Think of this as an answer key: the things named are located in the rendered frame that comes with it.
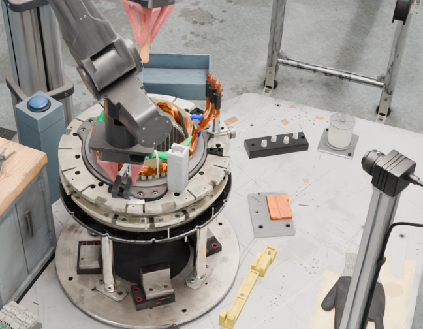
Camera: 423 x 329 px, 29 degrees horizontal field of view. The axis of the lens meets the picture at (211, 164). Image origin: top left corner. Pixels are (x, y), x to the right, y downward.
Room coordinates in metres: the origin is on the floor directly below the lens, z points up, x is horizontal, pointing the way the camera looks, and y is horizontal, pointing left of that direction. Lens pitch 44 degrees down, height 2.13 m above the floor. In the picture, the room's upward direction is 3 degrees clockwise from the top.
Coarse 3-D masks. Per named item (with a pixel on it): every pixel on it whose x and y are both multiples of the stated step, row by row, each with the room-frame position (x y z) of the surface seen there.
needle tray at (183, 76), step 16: (160, 64) 1.46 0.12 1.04; (176, 64) 1.46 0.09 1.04; (192, 64) 1.46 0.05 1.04; (208, 64) 1.46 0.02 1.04; (144, 80) 1.41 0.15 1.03; (160, 80) 1.42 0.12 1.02; (176, 80) 1.42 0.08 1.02; (192, 80) 1.42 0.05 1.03; (176, 96) 1.36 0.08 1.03; (192, 96) 1.36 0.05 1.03
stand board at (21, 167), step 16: (0, 144) 1.14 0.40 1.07; (16, 144) 1.15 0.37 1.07; (16, 160) 1.10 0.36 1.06; (32, 160) 1.11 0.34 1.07; (0, 176) 1.06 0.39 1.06; (16, 176) 1.06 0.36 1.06; (32, 176) 1.08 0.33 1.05; (0, 192) 1.02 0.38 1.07; (16, 192) 1.03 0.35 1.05; (0, 208) 0.99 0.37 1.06
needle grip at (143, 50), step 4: (140, 28) 1.14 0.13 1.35; (140, 32) 1.14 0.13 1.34; (148, 40) 1.13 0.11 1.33; (148, 44) 1.13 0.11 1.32; (140, 48) 1.12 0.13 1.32; (144, 48) 1.12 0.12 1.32; (148, 48) 1.13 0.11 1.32; (140, 52) 1.12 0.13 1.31; (144, 52) 1.12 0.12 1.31; (148, 52) 1.12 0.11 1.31; (140, 56) 1.12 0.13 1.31; (144, 56) 1.12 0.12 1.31; (148, 56) 1.12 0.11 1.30; (144, 60) 1.11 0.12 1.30; (148, 60) 1.12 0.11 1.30
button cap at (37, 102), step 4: (36, 96) 1.32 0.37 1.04; (40, 96) 1.32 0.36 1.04; (32, 100) 1.31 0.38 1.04; (36, 100) 1.31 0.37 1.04; (40, 100) 1.31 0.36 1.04; (44, 100) 1.31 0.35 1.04; (32, 104) 1.29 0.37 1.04; (36, 104) 1.29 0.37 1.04; (40, 104) 1.29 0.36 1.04; (44, 104) 1.29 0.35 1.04; (32, 108) 1.29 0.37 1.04; (36, 108) 1.29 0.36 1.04; (40, 108) 1.29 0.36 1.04
